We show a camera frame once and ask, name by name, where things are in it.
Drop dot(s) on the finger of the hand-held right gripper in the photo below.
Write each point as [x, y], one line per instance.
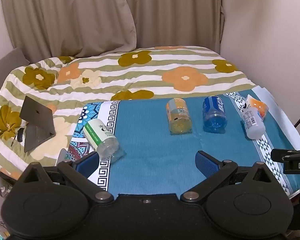
[277, 153]

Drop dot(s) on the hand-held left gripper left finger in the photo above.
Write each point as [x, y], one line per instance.
[86, 163]

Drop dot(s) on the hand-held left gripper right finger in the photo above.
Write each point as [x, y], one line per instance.
[206, 162]

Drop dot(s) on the clear bottle green label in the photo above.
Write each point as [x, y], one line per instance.
[98, 133]

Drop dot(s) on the white bottle orange label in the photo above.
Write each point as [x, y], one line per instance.
[252, 123]

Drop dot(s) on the blue plastic bottle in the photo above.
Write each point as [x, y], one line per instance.
[215, 115]

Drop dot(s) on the white sheet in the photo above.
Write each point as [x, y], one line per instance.
[277, 105]

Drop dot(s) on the yellow bottle orange label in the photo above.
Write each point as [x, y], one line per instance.
[178, 120]

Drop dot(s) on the blue patterned cloth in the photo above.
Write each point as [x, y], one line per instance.
[152, 142]

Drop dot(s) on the grey laptop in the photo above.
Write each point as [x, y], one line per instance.
[37, 120]

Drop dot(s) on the thin dark pen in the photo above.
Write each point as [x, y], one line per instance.
[14, 141]

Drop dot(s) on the floral striped blanket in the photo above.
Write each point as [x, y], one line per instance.
[140, 75]

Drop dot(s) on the grey headboard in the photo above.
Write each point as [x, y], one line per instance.
[7, 60]

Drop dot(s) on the beige curtain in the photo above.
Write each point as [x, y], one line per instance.
[65, 17]

